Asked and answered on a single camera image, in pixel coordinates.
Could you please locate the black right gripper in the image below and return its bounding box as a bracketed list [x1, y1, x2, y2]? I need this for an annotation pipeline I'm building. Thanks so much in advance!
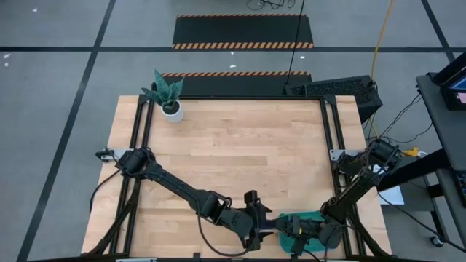
[273, 213, 345, 256]

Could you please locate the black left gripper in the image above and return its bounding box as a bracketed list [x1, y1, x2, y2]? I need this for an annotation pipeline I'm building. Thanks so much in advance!
[217, 189, 276, 252]

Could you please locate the teal plastic basket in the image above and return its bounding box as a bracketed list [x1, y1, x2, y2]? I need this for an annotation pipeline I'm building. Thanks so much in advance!
[277, 210, 347, 255]

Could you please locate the white paper sheet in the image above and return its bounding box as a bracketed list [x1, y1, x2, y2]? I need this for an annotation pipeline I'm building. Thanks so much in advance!
[378, 183, 406, 207]

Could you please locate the black hazard striped floor mat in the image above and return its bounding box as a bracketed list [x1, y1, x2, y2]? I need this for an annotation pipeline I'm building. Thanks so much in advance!
[161, 71, 313, 98]
[171, 13, 315, 50]

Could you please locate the snake plant in white pot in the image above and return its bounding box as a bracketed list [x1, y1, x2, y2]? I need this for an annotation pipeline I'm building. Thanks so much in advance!
[141, 68, 186, 124]

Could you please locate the black mesh computer tower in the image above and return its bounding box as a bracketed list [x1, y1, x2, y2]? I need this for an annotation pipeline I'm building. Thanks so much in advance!
[283, 75, 384, 124]

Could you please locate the black side desk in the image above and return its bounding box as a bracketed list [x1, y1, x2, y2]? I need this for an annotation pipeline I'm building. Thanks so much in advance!
[374, 50, 466, 248]

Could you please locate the laptop computer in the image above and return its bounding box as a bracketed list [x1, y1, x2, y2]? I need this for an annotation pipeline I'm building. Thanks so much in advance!
[433, 52, 466, 112]

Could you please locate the black metal table frame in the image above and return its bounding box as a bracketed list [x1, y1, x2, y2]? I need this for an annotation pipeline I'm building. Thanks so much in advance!
[85, 93, 394, 262]

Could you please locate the yellow power cable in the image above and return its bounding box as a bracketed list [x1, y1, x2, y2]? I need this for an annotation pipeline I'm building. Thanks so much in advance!
[367, 0, 419, 158]

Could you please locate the black hanging cable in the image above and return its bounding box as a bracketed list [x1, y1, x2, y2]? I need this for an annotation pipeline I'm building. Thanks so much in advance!
[285, 0, 307, 90]

